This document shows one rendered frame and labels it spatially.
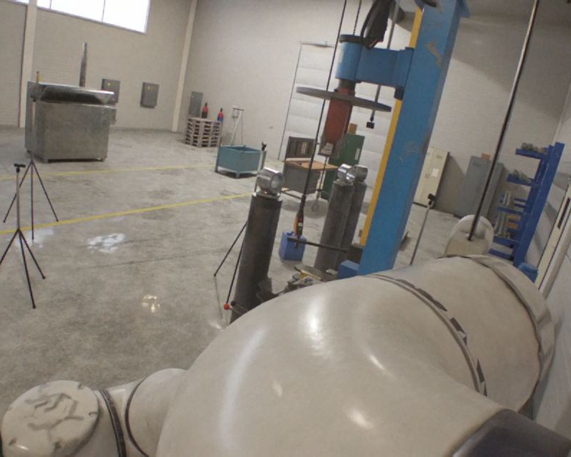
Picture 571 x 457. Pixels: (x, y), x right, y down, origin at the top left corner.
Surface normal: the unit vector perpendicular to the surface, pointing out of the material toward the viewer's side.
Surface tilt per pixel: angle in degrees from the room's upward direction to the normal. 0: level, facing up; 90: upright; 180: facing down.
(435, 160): 90
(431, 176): 90
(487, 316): 27
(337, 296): 11
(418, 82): 90
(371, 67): 90
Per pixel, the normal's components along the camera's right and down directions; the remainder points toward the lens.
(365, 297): 0.13, -0.97
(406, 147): -0.54, 0.15
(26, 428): 0.10, -0.89
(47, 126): 0.77, 0.33
